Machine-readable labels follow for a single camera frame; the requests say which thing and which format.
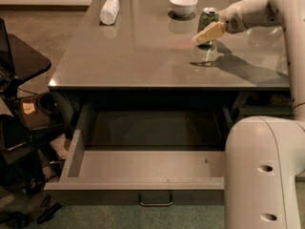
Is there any grey counter cabinet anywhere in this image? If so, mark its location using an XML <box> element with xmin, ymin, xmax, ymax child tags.
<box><xmin>47</xmin><ymin>0</ymin><xmax>294</xmax><ymax>116</ymax></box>

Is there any black side table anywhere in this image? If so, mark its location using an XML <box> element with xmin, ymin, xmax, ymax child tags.
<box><xmin>9</xmin><ymin>33</ymin><xmax>51</xmax><ymax>82</ymax></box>

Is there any brown box with cup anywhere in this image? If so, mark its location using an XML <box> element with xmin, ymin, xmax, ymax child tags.
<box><xmin>18</xmin><ymin>93</ymin><xmax>63</xmax><ymax>131</ymax></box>

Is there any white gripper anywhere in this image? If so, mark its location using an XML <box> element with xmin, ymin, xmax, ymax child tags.
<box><xmin>192</xmin><ymin>0</ymin><xmax>247</xmax><ymax>46</ymax></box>

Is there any green soda can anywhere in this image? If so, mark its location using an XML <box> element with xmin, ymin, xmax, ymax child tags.
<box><xmin>196</xmin><ymin>7</ymin><xmax>220</xmax><ymax>48</ymax></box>

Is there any metal drawer handle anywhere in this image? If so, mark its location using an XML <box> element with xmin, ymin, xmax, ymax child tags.
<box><xmin>138</xmin><ymin>192</ymin><xmax>173</xmax><ymax>207</ymax></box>

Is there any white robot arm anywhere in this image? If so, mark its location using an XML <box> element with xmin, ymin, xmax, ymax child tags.
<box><xmin>193</xmin><ymin>0</ymin><xmax>305</xmax><ymax>229</ymax></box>

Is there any open grey top drawer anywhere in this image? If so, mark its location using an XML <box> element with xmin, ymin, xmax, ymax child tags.
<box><xmin>46</xmin><ymin>105</ymin><xmax>228</xmax><ymax>205</ymax></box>

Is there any clear plastic water bottle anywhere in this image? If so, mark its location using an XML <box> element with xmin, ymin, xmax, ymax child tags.
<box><xmin>99</xmin><ymin>0</ymin><xmax>120</xmax><ymax>25</ymax></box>

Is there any white ceramic bowl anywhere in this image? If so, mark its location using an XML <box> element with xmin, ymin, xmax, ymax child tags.
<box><xmin>169</xmin><ymin>0</ymin><xmax>198</xmax><ymax>17</ymax></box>

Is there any black laptop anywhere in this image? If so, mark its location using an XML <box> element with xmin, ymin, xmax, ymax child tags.
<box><xmin>0</xmin><ymin>18</ymin><xmax>15</xmax><ymax>84</ymax></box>

